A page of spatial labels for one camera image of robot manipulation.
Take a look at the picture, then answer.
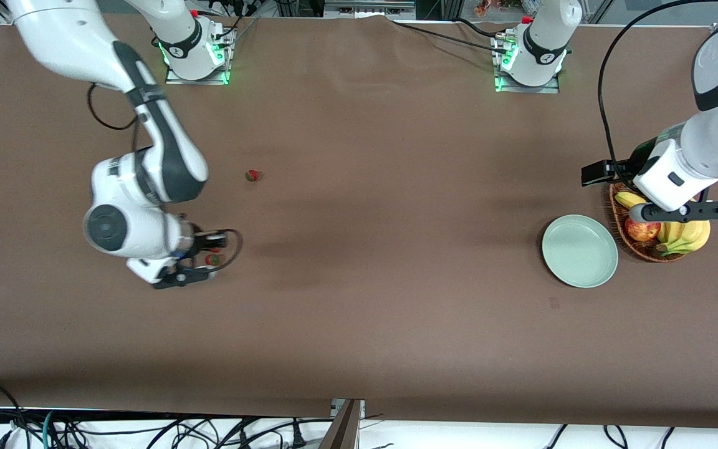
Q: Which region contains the long black table cable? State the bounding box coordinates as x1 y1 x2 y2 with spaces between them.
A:
387 19 512 54

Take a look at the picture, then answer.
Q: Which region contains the red apple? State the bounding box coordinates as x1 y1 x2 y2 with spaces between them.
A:
625 217 662 243

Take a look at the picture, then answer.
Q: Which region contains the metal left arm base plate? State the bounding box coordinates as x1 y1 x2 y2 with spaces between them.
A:
493 34 562 95

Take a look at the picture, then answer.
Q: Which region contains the yellow banana bunch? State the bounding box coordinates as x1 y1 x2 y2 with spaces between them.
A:
615 190 711 257

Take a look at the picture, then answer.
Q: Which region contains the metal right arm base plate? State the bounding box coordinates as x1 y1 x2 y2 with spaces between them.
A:
165 28 236 86

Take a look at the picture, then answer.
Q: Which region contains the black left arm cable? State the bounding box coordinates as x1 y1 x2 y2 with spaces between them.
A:
597 0 718 188

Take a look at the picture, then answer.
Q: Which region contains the pale green plate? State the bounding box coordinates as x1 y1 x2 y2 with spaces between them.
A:
542 215 619 289

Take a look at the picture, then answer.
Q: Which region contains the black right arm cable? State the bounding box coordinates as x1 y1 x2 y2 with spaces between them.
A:
87 81 244 275

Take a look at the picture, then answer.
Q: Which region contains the brown wicker basket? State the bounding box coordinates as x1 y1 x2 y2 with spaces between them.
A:
608 181 693 263

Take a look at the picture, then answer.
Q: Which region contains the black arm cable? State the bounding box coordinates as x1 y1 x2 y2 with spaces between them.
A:
597 0 718 188
87 81 244 275

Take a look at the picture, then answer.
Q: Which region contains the brown table cloth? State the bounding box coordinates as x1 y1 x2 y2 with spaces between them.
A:
0 12 718 431

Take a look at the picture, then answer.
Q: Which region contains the short black table cable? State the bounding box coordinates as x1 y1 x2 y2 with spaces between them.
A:
456 17 509 37

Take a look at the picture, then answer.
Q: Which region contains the teal floor cable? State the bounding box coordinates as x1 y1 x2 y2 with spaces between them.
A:
42 410 60 449

